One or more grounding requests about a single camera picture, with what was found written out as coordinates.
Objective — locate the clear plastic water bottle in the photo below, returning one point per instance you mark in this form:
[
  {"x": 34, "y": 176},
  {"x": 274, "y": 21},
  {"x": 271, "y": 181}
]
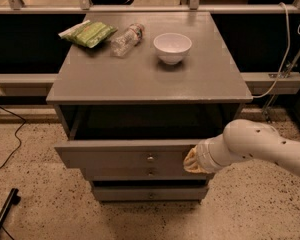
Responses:
[{"x": 131, "y": 37}]

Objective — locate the grey drawer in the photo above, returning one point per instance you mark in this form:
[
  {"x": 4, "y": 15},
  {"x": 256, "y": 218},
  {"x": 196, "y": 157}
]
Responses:
[
  {"x": 118, "y": 191},
  {"x": 125, "y": 174},
  {"x": 114, "y": 136}
]

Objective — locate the grey top drawer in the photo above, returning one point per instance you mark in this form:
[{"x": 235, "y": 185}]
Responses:
[{"x": 114, "y": 136}]

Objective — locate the grey wooden nightstand cabinet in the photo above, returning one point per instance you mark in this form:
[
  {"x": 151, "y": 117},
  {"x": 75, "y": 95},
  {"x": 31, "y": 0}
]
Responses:
[{"x": 207, "y": 76}]

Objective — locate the black stand leg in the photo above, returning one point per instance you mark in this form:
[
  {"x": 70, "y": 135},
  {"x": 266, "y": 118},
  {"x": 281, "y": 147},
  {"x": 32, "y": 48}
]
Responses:
[{"x": 12, "y": 199}]

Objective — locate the grey bottom drawer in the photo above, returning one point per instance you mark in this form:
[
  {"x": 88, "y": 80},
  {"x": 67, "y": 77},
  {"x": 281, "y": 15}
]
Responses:
[{"x": 118, "y": 191}]

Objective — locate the green snack bag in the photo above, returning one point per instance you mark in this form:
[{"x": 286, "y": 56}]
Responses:
[{"x": 88, "y": 34}]

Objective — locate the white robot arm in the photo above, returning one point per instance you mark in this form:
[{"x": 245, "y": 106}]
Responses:
[{"x": 240, "y": 141}]

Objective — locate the white ceramic bowl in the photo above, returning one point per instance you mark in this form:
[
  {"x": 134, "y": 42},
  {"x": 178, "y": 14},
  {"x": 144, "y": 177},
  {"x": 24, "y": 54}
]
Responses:
[{"x": 172, "y": 48}]

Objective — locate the grey middle drawer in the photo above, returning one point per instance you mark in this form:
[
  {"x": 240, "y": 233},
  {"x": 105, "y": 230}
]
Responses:
[{"x": 125, "y": 174}]

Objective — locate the padded gripper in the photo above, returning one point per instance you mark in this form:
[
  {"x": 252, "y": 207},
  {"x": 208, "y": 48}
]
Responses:
[{"x": 202, "y": 158}]

